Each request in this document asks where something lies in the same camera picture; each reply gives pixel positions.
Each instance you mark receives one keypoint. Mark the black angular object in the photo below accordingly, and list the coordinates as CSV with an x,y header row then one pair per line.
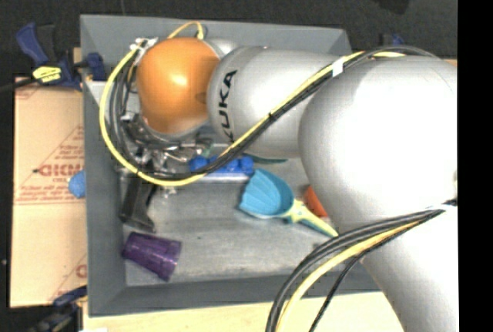
x,y
135,203

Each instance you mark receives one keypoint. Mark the brown cardboard board, red print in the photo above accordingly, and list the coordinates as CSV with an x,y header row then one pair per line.
x,y
46,238

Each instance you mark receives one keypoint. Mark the blue toy block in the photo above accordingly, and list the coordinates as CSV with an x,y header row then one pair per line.
x,y
239,165

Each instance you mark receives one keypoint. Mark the orange round object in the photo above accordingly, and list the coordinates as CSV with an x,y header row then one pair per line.
x,y
314,203

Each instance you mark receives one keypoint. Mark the grey metal bin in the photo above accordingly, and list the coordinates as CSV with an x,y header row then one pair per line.
x,y
219,242

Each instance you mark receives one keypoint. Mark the purple plastic cup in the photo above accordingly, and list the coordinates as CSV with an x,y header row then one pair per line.
x,y
152,253

